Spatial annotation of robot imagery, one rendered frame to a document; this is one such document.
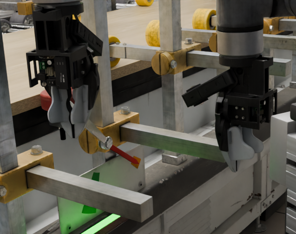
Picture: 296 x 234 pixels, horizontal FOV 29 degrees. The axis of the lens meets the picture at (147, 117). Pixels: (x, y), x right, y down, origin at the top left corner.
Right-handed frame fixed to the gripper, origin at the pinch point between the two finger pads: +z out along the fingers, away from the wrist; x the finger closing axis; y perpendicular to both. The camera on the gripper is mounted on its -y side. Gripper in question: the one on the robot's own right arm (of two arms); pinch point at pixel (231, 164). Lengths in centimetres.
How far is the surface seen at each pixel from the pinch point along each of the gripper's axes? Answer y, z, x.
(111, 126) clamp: -23.9, -4.7, -4.1
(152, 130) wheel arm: -16.8, -3.9, -0.2
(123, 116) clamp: -25.2, -5.1, 1.3
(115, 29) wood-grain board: -84, -9, 72
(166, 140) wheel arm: -12.9, -2.8, -1.5
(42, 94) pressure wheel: -42.8, -9.0, -3.4
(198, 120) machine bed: -47, 17, 65
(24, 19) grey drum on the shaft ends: -175, -3, 111
